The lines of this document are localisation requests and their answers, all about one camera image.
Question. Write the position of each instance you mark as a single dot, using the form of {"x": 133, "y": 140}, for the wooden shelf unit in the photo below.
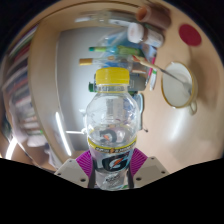
{"x": 43, "y": 66}

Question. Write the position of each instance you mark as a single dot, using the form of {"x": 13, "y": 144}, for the under-shelf light bar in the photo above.
{"x": 62, "y": 133}

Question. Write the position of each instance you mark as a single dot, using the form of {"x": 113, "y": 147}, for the tall dark green bottle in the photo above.
{"x": 91, "y": 86}

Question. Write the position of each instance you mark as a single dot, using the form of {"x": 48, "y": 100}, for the clear bottle with yellow cap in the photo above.
{"x": 111, "y": 113}

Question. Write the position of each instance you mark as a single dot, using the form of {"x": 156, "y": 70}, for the brown mug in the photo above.
{"x": 156, "y": 16}

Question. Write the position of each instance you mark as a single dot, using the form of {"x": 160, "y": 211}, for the green capped spray bottle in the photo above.
{"x": 116, "y": 50}

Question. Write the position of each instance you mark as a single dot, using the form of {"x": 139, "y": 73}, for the glass jar with white lid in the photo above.
{"x": 146, "y": 35}

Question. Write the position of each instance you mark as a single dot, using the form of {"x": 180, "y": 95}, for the gold capped clear bottle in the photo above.
{"x": 88, "y": 61}

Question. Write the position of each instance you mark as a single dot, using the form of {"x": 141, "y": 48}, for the white cup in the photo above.
{"x": 175, "y": 91}

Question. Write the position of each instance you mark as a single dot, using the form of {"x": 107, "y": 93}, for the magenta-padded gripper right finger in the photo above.
{"x": 150, "y": 170}

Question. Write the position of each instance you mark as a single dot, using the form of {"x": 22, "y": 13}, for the spoon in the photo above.
{"x": 166, "y": 72}

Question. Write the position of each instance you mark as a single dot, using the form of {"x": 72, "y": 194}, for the clear glass bottle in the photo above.
{"x": 110, "y": 18}

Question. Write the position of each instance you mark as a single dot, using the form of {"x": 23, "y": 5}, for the flat round red coaster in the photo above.
{"x": 190, "y": 35}

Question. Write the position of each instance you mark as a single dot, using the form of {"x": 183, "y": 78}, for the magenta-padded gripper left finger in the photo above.
{"x": 71, "y": 171}

